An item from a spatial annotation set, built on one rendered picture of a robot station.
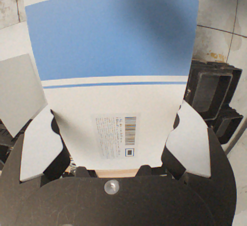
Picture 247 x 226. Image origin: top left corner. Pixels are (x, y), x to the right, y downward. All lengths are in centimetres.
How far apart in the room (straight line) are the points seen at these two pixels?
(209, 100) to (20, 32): 134
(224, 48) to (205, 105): 86
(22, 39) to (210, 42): 164
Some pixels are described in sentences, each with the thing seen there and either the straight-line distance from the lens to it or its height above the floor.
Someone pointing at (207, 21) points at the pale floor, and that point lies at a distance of 155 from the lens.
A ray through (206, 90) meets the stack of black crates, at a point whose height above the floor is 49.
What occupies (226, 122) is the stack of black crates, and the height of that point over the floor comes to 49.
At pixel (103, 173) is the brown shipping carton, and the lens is 83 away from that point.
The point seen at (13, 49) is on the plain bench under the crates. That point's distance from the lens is 73.
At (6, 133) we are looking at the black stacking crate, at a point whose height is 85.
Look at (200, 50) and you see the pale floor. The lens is 152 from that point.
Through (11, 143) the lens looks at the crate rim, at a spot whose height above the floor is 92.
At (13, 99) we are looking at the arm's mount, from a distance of 57.
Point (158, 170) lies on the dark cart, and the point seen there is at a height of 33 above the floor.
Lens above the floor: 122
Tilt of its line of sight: 60 degrees down
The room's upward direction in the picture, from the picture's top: 175 degrees clockwise
